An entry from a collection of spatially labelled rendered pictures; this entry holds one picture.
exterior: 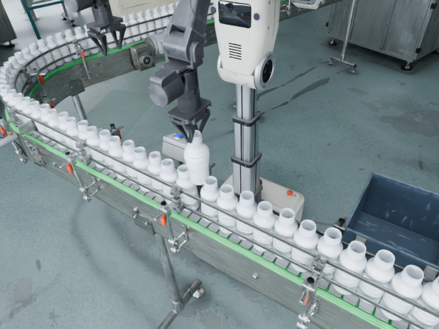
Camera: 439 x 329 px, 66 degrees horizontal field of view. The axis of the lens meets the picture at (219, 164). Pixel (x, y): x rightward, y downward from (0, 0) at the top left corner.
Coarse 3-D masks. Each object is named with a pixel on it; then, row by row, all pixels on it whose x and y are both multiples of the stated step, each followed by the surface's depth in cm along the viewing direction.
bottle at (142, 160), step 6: (138, 150) 110; (144, 150) 108; (138, 156) 107; (144, 156) 108; (138, 162) 108; (144, 162) 109; (138, 168) 109; (144, 168) 109; (138, 174) 111; (138, 180) 114; (144, 180) 112; (150, 180) 113; (150, 186) 115
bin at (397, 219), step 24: (384, 192) 127; (408, 192) 121; (432, 192) 116; (360, 216) 137; (384, 216) 134; (408, 216) 127; (432, 216) 121; (360, 240) 105; (384, 240) 128; (408, 240) 127; (432, 240) 127; (408, 264) 101; (432, 264) 96
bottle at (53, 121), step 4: (52, 108) 131; (48, 112) 130; (52, 112) 131; (56, 112) 130; (48, 116) 130; (52, 116) 129; (56, 116) 130; (52, 120) 130; (56, 120) 130; (48, 124) 131; (52, 124) 130; (56, 124) 130; (56, 128) 131; (52, 132) 133; (56, 132) 132; (56, 136) 134; (60, 136) 134; (60, 140) 135; (64, 140) 135; (64, 148) 138
